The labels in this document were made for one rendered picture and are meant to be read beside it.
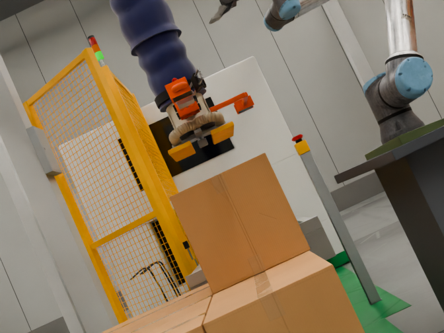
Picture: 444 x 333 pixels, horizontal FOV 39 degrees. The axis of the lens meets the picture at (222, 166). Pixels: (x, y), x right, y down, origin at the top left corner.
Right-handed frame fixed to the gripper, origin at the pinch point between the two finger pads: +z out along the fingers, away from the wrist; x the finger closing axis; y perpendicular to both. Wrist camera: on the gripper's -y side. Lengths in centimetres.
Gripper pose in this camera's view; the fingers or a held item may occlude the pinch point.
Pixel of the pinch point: (201, 6)
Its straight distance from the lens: 251.2
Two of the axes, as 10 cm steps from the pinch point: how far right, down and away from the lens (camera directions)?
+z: -9.1, 4.2, -0.2
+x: -4.2, -9.0, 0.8
